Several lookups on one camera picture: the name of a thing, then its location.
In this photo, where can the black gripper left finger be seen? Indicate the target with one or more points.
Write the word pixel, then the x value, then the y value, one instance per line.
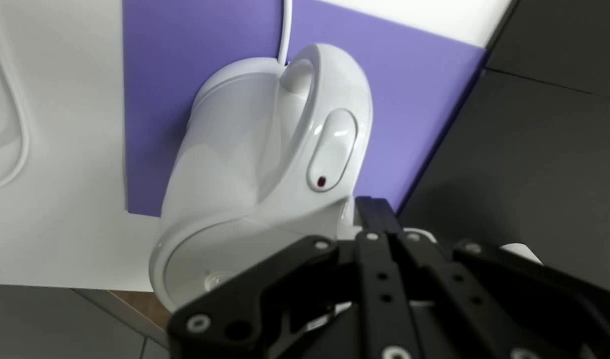
pixel 252 299

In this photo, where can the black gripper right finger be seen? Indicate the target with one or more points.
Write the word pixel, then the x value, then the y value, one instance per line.
pixel 518 299

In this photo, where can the white electric kettle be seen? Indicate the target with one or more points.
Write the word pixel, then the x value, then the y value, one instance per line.
pixel 238 151

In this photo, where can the white paper cup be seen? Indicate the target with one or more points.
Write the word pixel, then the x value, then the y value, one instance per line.
pixel 522 251

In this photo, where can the purple mat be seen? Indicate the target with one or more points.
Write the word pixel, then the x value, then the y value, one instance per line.
pixel 398 79

